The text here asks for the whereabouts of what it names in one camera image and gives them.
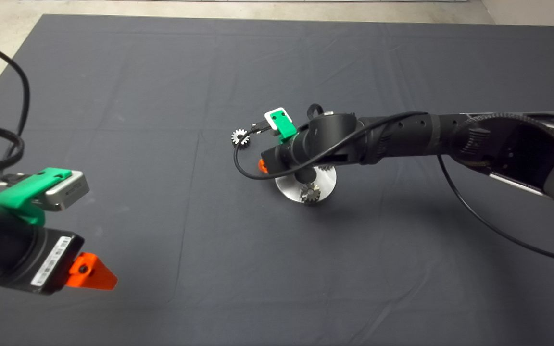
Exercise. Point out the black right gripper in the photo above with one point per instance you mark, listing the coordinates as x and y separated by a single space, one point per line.
282 161

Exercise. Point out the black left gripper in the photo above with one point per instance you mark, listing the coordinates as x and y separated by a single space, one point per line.
53 262

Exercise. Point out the small steel gear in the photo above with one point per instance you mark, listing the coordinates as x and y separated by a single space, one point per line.
326 168
310 193
236 137

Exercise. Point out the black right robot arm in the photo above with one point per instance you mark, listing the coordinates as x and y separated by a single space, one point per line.
402 134

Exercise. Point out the round steel plate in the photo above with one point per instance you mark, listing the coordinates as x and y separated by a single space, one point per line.
289 188

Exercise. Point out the dark grey table cloth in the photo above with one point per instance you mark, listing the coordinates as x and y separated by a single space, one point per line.
161 240

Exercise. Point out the green right wrist camera mount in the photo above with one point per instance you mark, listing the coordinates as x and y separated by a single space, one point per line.
285 129

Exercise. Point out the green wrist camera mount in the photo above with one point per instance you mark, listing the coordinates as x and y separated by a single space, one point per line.
285 129
19 194

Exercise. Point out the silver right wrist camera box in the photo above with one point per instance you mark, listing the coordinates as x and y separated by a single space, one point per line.
268 118

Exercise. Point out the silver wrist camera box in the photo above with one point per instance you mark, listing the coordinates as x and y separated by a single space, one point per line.
68 192
268 118

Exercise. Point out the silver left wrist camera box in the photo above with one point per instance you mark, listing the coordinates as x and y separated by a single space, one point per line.
68 192

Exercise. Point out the green left wrist camera mount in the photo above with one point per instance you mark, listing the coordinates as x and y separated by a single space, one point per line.
19 194

